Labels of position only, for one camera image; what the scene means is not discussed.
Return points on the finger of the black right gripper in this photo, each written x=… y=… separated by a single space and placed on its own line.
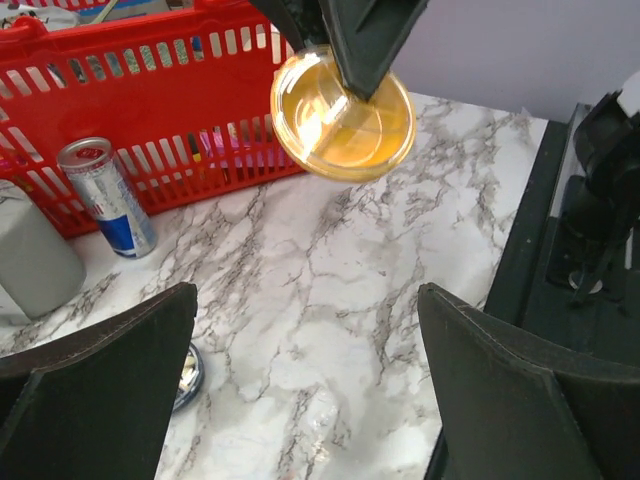
x=300 y=22
x=366 y=36

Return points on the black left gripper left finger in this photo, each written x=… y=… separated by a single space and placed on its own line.
x=96 y=404

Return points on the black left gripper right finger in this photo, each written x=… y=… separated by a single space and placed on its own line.
x=516 y=406

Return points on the round yellow pill container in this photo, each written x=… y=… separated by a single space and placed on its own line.
x=329 y=131

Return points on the round dark blue pill container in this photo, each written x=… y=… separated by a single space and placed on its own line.
x=191 y=379

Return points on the red plastic shopping basket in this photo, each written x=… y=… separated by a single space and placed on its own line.
x=183 y=98

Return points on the grey wrapped toilet paper roll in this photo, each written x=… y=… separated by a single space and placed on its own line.
x=40 y=271

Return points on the grey patterned snack bag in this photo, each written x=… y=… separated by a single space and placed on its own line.
x=54 y=18

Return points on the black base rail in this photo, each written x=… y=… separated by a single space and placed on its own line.
x=528 y=291

